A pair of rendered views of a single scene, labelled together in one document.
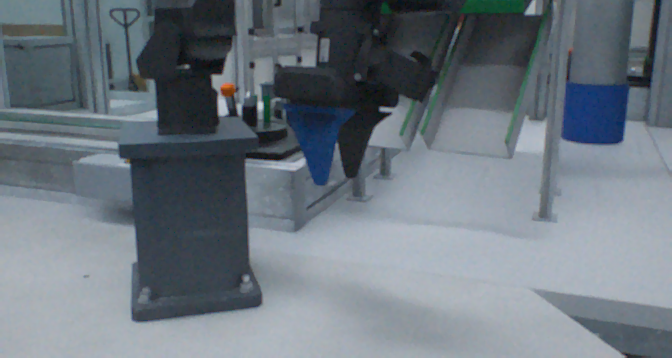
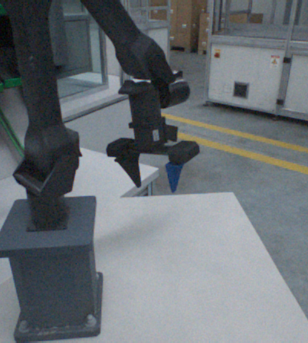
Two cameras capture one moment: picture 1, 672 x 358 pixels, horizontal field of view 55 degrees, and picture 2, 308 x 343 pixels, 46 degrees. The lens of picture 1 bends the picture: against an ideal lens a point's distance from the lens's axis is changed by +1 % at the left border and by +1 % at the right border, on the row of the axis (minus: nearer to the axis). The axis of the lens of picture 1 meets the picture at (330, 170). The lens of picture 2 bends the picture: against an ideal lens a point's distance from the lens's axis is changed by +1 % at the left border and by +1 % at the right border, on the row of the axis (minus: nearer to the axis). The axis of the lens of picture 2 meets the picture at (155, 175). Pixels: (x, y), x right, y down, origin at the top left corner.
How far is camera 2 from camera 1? 82 cm
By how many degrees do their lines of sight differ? 75
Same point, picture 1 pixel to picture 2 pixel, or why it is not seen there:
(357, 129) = (135, 164)
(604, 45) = not seen: outside the picture
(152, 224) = (88, 278)
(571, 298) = (129, 191)
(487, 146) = not seen: hidden behind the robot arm
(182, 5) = (72, 140)
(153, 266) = (90, 301)
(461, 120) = not seen: hidden behind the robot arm
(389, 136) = (4, 169)
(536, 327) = (152, 204)
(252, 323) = (120, 282)
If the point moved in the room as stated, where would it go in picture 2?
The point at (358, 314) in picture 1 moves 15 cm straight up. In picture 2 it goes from (124, 246) to (122, 191)
